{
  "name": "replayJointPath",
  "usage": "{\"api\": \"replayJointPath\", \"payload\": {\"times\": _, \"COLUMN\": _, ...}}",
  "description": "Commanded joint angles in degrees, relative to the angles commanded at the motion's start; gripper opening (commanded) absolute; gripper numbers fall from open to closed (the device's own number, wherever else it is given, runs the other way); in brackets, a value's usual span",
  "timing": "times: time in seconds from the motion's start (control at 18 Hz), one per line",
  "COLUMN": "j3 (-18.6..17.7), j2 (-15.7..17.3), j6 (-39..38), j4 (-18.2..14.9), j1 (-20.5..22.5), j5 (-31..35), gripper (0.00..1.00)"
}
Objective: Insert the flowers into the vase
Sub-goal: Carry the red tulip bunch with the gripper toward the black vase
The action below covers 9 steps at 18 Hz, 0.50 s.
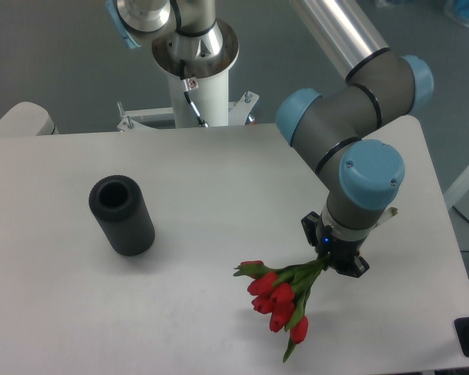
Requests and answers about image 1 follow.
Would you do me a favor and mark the white rounded chair back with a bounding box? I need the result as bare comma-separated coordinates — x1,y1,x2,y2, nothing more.
0,102,59,139

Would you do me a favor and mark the black ribbed vase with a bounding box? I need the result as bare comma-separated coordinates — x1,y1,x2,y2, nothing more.
88,175,156,256

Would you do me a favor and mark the blue plastic bag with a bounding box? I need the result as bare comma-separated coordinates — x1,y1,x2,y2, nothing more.
443,0,469,27

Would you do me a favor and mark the red tulip bouquet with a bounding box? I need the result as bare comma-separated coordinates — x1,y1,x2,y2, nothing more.
234,256,329,362

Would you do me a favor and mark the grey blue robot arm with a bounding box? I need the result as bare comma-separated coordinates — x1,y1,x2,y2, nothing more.
106,1,434,277

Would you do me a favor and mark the white frame at right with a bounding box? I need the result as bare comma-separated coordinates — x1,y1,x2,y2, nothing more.
443,164,469,210

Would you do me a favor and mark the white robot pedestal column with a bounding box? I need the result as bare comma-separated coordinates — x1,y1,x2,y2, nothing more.
116,19,260,133

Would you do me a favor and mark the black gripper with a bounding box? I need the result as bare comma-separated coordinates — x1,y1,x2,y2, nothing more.
301,211,370,277

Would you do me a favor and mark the black cable on pedestal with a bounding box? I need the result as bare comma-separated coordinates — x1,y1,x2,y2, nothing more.
177,58,210,128

